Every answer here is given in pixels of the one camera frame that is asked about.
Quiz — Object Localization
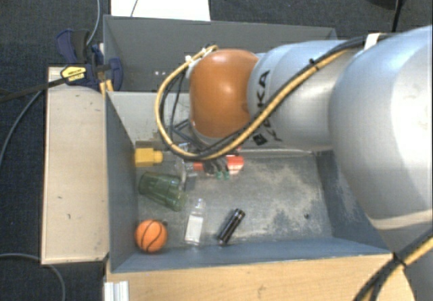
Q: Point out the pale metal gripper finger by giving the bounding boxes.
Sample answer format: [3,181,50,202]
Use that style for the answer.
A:
[173,156,187,189]
[185,172,200,192]

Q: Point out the dark green plastic cup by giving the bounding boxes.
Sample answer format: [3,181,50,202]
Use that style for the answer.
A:
[137,171,189,212]

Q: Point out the red and white object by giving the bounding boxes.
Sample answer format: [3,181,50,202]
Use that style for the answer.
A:
[225,154,246,176]

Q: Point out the yellow block with cap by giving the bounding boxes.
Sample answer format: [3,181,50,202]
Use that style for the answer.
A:
[134,147,164,168]

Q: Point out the clear plastic bottle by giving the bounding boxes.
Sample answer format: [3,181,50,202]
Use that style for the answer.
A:
[183,198,207,247]

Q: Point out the orange basketball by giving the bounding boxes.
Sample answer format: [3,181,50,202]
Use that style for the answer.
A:
[134,218,169,254]

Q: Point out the grey metal bin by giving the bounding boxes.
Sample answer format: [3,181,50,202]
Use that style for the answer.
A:
[102,14,394,274]

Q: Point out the pale wood flat board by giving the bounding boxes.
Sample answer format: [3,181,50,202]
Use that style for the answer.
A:
[41,66,111,265]

